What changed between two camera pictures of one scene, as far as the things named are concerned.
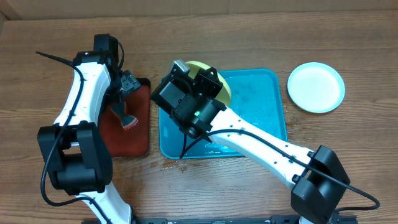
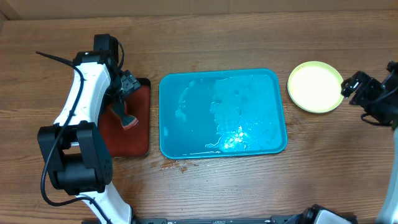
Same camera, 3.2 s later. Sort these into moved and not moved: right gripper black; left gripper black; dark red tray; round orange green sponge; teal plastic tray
Moved: right gripper black
Not moved: dark red tray; left gripper black; round orange green sponge; teal plastic tray
